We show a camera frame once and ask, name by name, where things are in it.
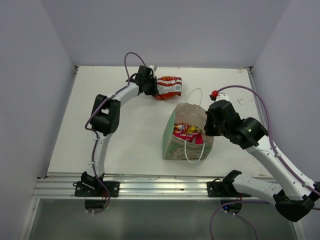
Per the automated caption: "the red orange snack bag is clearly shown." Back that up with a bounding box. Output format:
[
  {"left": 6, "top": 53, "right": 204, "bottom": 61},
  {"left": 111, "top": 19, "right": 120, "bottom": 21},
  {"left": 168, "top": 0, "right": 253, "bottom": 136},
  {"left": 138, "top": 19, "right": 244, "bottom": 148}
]
[{"left": 153, "top": 76, "right": 183, "bottom": 100}]

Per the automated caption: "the green printed paper bag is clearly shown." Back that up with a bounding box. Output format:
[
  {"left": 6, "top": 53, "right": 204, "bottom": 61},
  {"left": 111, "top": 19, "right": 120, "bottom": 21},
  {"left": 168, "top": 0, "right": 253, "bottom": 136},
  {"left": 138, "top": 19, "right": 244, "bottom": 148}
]
[{"left": 162, "top": 88, "right": 214, "bottom": 164}]

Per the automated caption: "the orange Fox's candy bag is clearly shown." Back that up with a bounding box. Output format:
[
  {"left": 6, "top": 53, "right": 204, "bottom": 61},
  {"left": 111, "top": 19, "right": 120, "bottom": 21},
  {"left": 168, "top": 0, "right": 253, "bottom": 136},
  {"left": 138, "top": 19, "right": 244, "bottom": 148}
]
[{"left": 173, "top": 123, "right": 200, "bottom": 135}]

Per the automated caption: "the aluminium rail frame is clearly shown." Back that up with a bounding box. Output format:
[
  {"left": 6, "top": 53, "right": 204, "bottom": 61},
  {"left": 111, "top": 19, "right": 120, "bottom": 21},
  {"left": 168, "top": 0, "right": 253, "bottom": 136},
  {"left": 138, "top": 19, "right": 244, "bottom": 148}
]
[{"left": 32, "top": 172, "right": 287, "bottom": 201}]

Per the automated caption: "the pink Real crisps bag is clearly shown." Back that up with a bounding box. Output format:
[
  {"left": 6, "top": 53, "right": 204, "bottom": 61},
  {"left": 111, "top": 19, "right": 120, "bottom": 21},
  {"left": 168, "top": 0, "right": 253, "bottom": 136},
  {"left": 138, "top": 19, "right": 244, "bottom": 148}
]
[{"left": 172, "top": 132, "right": 204, "bottom": 145}]

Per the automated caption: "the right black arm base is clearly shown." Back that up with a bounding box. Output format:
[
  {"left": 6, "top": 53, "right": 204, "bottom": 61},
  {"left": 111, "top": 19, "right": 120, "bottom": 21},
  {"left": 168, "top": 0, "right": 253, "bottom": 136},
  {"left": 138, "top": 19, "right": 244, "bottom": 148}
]
[{"left": 206, "top": 178, "right": 237, "bottom": 198}]

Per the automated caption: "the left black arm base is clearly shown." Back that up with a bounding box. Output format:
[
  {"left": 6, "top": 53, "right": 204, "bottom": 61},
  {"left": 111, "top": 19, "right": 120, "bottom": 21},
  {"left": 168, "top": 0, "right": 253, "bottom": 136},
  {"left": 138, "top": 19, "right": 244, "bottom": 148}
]
[{"left": 72, "top": 181, "right": 120, "bottom": 198}]

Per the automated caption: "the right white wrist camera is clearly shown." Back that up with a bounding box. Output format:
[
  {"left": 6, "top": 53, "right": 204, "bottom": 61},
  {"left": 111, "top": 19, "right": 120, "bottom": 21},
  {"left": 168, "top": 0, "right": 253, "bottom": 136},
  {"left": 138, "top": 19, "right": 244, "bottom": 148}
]
[{"left": 215, "top": 92, "right": 230, "bottom": 102}]

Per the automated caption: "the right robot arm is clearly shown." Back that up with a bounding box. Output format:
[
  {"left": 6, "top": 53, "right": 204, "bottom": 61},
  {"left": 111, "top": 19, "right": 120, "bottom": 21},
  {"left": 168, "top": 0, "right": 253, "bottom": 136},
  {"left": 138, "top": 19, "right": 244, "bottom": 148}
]
[{"left": 204, "top": 100, "right": 320, "bottom": 222}]

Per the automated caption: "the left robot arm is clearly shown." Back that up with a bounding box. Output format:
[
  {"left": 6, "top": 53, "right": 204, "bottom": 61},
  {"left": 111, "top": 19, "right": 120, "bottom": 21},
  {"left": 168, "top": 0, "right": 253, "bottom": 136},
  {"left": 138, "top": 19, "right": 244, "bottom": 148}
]
[{"left": 81, "top": 65, "right": 159, "bottom": 197}]

